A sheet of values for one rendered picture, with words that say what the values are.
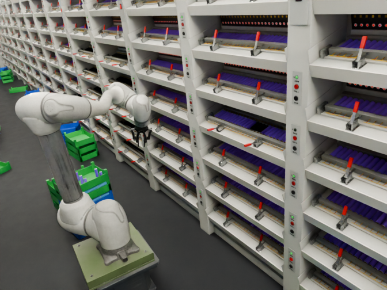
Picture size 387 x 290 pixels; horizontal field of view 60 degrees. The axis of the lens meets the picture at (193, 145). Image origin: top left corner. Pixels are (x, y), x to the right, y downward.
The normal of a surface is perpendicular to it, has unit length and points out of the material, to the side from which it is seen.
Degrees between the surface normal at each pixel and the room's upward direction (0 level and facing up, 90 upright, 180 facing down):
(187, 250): 0
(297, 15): 90
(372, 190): 15
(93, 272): 3
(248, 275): 0
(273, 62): 105
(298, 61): 90
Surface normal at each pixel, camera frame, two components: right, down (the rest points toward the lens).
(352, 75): -0.76, 0.54
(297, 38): -0.82, 0.31
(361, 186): -0.31, -0.79
